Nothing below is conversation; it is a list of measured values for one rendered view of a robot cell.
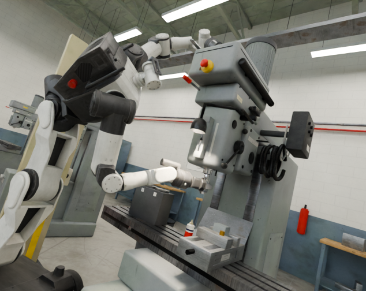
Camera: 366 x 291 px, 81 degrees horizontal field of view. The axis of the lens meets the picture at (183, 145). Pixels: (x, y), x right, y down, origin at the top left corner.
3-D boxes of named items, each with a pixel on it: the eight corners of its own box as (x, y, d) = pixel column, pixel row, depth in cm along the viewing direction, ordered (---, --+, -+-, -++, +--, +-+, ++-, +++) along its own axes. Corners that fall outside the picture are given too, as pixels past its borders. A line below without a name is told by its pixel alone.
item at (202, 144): (199, 157, 102) (210, 116, 105) (193, 156, 104) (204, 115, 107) (204, 159, 105) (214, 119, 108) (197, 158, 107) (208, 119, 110)
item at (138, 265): (170, 327, 74) (180, 290, 76) (115, 276, 97) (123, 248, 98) (232, 293, 111) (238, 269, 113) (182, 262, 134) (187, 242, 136)
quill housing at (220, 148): (217, 168, 99) (233, 104, 103) (183, 161, 112) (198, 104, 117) (234, 175, 113) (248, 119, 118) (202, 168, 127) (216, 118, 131)
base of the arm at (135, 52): (115, 49, 100) (137, 62, 102) (127, 37, 108) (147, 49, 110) (111, 73, 112) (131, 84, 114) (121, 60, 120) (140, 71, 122)
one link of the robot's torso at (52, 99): (37, 101, 104) (55, 92, 101) (60, 112, 117) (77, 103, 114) (37, 125, 100) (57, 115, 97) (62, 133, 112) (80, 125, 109)
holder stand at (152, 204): (154, 226, 121) (164, 190, 124) (127, 213, 133) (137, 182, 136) (166, 224, 131) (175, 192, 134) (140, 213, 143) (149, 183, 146)
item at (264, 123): (246, 131, 116) (254, 97, 119) (211, 128, 131) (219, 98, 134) (284, 163, 176) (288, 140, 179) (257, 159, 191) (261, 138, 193)
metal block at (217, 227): (222, 241, 94) (226, 227, 95) (210, 235, 98) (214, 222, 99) (227, 240, 98) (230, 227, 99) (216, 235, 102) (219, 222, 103)
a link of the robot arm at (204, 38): (208, 38, 124) (195, 31, 129) (206, 56, 132) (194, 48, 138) (222, 33, 128) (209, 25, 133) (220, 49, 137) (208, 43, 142)
